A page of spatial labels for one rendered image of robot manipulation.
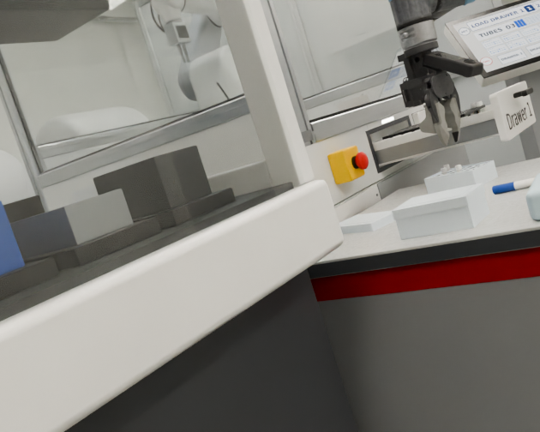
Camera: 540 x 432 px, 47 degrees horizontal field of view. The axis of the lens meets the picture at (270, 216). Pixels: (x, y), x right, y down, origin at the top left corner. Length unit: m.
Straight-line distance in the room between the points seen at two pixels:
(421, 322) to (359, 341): 0.13
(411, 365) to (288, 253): 0.37
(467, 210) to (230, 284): 0.43
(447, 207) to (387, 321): 0.22
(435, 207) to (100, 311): 0.59
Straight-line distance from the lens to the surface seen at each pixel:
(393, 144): 1.61
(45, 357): 0.56
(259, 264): 0.75
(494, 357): 1.03
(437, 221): 1.01
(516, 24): 2.56
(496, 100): 1.49
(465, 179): 1.35
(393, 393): 1.13
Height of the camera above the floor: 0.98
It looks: 7 degrees down
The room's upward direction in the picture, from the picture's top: 18 degrees counter-clockwise
